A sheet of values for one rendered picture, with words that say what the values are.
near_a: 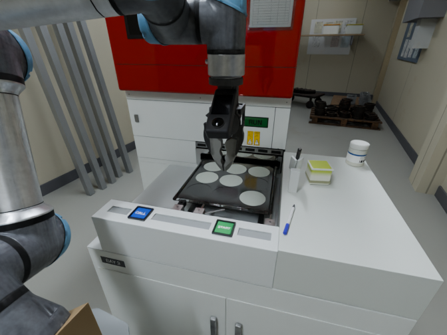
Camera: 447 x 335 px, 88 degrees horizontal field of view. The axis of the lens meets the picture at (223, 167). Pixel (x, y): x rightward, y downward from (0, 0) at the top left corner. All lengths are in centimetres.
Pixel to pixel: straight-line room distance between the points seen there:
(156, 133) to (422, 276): 116
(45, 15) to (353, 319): 90
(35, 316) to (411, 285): 75
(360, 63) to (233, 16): 792
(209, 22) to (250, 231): 50
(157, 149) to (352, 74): 749
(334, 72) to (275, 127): 727
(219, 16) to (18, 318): 60
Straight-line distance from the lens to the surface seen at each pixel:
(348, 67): 833
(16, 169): 63
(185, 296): 88
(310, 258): 64
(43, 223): 64
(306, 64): 835
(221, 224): 68
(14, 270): 60
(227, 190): 94
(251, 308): 83
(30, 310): 56
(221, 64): 48
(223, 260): 69
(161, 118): 126
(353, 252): 69
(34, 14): 45
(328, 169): 89
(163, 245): 74
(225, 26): 48
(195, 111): 117
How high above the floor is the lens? 141
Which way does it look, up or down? 28 degrees down
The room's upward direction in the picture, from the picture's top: straight up
